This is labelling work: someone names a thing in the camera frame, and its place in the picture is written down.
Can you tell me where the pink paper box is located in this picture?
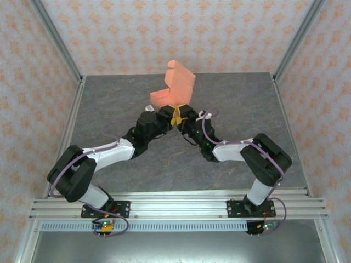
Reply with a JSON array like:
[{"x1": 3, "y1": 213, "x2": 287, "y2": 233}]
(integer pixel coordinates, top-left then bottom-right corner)
[{"x1": 150, "y1": 59, "x2": 197, "y2": 109}]

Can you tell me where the aluminium base beam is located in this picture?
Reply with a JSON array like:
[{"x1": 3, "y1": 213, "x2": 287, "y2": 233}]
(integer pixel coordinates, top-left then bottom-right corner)
[{"x1": 29, "y1": 191, "x2": 329, "y2": 220}]

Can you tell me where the small circuit board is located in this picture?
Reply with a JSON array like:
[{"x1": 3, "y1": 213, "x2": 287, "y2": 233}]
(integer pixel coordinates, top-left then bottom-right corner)
[
  {"x1": 92, "y1": 218, "x2": 116, "y2": 235},
  {"x1": 246, "y1": 219, "x2": 280, "y2": 235}
]

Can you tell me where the grey metal sheet panel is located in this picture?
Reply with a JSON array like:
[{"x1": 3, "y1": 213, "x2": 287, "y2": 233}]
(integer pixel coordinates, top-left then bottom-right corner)
[{"x1": 30, "y1": 231, "x2": 324, "y2": 263}]

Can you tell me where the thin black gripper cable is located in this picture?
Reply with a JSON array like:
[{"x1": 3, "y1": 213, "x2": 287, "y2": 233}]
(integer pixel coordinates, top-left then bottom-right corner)
[{"x1": 182, "y1": 130, "x2": 199, "y2": 146}]

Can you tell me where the aluminium table edge rail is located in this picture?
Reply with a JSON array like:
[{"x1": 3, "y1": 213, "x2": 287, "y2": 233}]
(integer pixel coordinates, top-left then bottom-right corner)
[
  {"x1": 42, "y1": 75, "x2": 87, "y2": 199},
  {"x1": 271, "y1": 73, "x2": 314, "y2": 198}
]

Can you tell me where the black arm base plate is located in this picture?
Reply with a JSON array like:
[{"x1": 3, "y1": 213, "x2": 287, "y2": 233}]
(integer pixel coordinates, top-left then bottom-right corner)
[
  {"x1": 81, "y1": 201, "x2": 131, "y2": 219},
  {"x1": 227, "y1": 199, "x2": 275, "y2": 219}
]

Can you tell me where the slotted cable duct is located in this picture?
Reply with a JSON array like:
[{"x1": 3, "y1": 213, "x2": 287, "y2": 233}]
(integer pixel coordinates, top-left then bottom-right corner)
[{"x1": 40, "y1": 221, "x2": 249, "y2": 233}]

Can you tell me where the aluminium frame post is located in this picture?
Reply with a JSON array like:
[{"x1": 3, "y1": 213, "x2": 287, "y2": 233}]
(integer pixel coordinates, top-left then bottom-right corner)
[
  {"x1": 29, "y1": 0, "x2": 86, "y2": 84},
  {"x1": 272, "y1": 0, "x2": 329, "y2": 84}
]

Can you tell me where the aluminium frame rail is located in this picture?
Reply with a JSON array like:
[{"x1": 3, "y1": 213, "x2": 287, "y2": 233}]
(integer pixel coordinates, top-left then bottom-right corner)
[
  {"x1": 13, "y1": 219, "x2": 42, "y2": 263},
  {"x1": 314, "y1": 219, "x2": 340, "y2": 263}
]

